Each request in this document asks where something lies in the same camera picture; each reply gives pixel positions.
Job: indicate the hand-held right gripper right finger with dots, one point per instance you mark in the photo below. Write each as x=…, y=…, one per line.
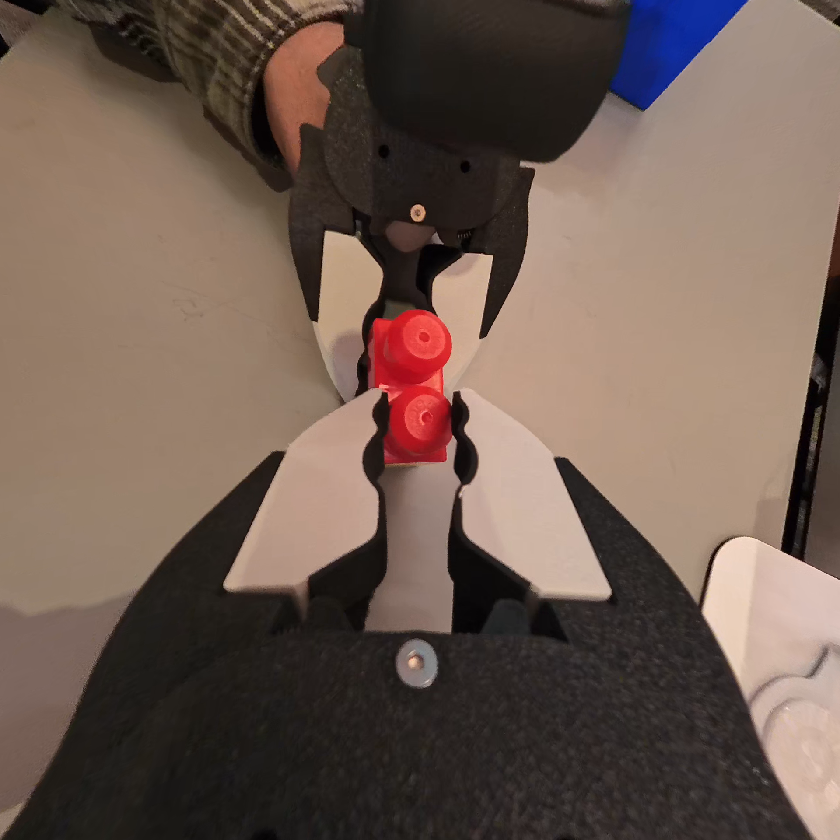
x=531, y=525

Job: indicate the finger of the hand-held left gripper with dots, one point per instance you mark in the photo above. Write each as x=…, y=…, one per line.
x=469, y=295
x=344, y=289

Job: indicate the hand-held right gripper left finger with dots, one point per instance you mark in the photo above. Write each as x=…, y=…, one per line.
x=308, y=518

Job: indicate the red two-stud toy block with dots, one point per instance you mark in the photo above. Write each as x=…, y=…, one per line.
x=420, y=420

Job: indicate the blue plastic bin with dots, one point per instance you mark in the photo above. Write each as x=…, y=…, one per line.
x=663, y=46

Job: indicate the person's left forearm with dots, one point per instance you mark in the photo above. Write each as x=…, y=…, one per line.
x=216, y=46

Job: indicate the person's left hand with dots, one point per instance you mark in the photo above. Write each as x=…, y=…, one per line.
x=295, y=85

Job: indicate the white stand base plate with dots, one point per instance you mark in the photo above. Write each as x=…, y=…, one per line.
x=774, y=623

